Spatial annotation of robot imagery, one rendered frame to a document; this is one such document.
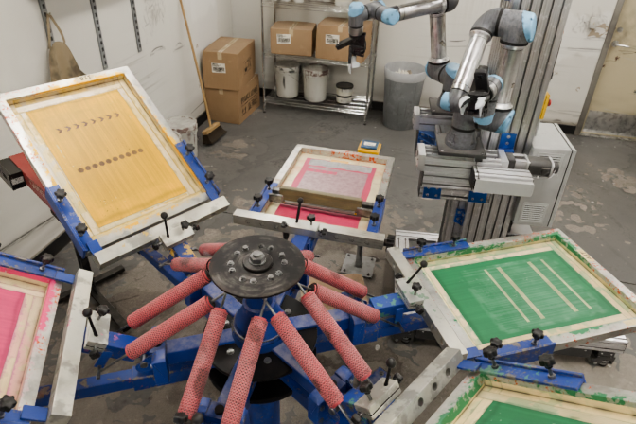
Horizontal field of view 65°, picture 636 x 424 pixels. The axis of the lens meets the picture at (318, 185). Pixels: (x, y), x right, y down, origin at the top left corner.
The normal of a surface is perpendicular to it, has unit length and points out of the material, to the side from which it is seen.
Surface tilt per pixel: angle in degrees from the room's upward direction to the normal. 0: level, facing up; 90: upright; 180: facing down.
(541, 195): 90
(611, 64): 90
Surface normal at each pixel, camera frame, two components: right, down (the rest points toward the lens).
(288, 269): 0.03, -0.85
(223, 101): -0.27, 0.48
